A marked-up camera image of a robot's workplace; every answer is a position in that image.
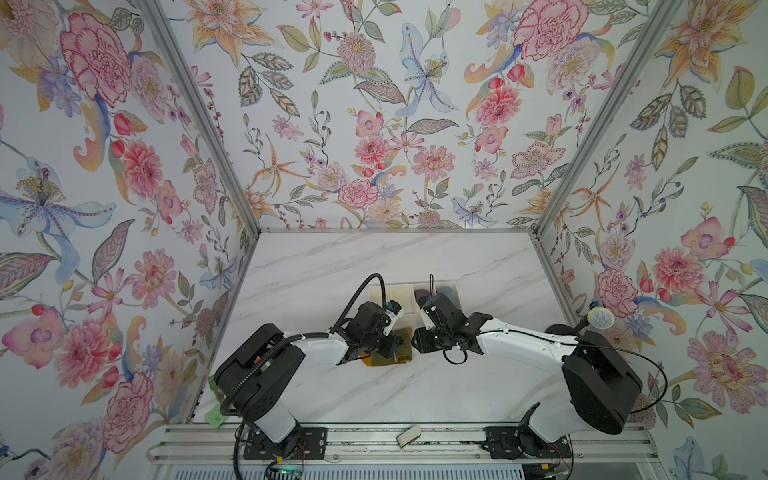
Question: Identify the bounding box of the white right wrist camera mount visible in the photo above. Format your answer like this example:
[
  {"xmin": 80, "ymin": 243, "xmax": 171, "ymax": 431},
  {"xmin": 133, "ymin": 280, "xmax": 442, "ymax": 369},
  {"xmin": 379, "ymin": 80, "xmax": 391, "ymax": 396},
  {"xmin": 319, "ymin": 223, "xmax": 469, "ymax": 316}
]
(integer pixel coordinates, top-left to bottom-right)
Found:
[{"xmin": 417, "ymin": 297, "xmax": 434, "ymax": 330}]

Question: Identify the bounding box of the blue rolled sock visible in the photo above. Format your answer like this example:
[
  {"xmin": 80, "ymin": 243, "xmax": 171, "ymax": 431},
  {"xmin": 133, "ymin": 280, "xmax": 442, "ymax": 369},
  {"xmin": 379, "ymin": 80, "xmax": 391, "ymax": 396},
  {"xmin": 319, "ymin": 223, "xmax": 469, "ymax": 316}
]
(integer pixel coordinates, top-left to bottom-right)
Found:
[{"xmin": 437, "ymin": 285, "xmax": 460, "ymax": 303}]

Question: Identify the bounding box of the purple rolled sock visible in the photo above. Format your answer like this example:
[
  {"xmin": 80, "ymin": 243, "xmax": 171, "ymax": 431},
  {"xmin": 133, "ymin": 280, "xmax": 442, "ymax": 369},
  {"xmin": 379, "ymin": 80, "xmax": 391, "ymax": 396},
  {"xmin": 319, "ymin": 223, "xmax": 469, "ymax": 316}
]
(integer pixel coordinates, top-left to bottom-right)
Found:
[{"xmin": 414, "ymin": 289, "xmax": 432, "ymax": 306}]

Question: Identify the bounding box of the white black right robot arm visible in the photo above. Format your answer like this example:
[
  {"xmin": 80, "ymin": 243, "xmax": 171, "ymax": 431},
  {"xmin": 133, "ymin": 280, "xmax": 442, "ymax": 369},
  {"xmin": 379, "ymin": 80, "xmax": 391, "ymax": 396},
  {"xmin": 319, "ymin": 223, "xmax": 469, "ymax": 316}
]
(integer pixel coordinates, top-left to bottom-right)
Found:
[{"xmin": 411, "ymin": 294, "xmax": 642, "ymax": 444}]

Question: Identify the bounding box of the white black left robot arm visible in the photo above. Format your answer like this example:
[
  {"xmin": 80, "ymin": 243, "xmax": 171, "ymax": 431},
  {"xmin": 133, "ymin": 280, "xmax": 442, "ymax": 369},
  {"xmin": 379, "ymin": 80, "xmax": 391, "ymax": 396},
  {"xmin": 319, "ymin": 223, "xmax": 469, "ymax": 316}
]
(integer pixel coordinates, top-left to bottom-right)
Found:
[{"xmin": 214, "ymin": 300, "xmax": 403, "ymax": 446}]

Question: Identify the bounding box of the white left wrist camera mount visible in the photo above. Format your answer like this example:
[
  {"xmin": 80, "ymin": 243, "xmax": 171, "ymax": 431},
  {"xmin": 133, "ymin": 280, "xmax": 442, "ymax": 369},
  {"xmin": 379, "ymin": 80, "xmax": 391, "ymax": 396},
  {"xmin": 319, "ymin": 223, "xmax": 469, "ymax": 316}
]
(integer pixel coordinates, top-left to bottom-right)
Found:
[{"xmin": 383, "ymin": 300, "xmax": 403, "ymax": 336}]

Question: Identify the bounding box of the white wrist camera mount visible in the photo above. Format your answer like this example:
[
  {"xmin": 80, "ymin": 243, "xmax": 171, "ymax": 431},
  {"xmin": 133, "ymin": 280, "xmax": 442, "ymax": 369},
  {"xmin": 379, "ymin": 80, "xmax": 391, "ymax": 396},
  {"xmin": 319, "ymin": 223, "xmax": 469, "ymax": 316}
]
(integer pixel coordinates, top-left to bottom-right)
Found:
[
  {"xmin": 417, "ymin": 297, "xmax": 434, "ymax": 330},
  {"xmin": 383, "ymin": 300, "xmax": 403, "ymax": 336}
]

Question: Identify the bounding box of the small grey tag on rail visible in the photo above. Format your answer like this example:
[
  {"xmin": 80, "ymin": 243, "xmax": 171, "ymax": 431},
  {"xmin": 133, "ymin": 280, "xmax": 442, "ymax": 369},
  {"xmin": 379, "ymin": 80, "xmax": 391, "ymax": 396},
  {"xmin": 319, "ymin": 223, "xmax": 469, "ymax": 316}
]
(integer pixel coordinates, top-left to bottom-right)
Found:
[{"xmin": 396, "ymin": 425, "xmax": 422, "ymax": 449}]

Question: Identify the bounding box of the black stand shower head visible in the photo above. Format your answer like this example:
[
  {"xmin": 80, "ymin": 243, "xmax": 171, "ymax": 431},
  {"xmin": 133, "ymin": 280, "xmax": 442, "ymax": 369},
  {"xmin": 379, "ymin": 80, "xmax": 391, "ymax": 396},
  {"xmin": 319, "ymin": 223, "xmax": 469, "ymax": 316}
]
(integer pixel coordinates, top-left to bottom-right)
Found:
[{"xmin": 545, "ymin": 307, "xmax": 616, "ymax": 336}]

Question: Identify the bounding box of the aluminium corner frame post left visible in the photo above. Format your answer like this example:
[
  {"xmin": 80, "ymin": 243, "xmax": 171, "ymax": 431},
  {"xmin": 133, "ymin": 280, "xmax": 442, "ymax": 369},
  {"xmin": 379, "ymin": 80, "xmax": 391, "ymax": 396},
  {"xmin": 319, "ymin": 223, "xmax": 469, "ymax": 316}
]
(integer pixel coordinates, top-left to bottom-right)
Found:
[{"xmin": 137, "ymin": 0, "xmax": 260, "ymax": 239}]

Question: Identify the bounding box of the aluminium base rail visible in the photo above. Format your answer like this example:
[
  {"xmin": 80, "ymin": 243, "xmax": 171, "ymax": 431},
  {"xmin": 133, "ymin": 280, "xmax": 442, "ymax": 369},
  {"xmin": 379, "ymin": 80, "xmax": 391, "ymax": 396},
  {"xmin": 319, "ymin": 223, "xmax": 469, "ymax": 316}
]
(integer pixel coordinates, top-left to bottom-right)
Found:
[{"xmin": 147, "ymin": 423, "xmax": 659, "ymax": 466}]

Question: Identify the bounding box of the colourful snack bag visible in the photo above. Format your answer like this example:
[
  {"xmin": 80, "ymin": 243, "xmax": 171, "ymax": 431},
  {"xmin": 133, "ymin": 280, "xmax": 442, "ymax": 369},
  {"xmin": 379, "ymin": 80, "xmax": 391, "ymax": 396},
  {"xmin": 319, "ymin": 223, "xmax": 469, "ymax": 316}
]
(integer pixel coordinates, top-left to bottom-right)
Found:
[{"xmin": 203, "ymin": 375, "xmax": 227, "ymax": 430}]

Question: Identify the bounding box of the aluminium corner frame post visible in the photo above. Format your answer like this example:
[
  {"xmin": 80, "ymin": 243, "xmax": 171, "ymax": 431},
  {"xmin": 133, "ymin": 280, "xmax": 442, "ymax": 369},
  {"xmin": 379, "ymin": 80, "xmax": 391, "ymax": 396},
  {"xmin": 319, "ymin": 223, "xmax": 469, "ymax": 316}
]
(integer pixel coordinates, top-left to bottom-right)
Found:
[
  {"xmin": 137, "ymin": 0, "xmax": 260, "ymax": 239},
  {"xmin": 530, "ymin": 0, "xmax": 679, "ymax": 240}
]

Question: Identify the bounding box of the cream plastic divided organizer tray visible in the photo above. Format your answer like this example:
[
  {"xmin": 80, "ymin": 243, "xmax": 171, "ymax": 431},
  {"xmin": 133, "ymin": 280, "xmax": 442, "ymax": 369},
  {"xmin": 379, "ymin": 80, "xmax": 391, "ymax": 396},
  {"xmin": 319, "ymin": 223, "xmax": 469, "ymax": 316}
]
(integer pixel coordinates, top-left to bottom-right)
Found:
[{"xmin": 385, "ymin": 282, "xmax": 462, "ymax": 329}]

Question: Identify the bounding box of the green striped sock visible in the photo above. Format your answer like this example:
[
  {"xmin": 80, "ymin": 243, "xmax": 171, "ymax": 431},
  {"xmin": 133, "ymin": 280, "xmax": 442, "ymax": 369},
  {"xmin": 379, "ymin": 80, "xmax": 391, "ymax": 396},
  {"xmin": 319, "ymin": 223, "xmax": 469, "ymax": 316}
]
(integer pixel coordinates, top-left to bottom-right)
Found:
[{"xmin": 361, "ymin": 327, "xmax": 414, "ymax": 367}]

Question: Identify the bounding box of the aluminium corner frame post right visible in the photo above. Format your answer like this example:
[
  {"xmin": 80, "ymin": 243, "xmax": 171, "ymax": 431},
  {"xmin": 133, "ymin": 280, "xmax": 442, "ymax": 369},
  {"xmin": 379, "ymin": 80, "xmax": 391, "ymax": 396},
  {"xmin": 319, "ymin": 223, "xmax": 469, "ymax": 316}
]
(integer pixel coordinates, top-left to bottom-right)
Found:
[{"xmin": 530, "ymin": 0, "xmax": 679, "ymax": 240}]

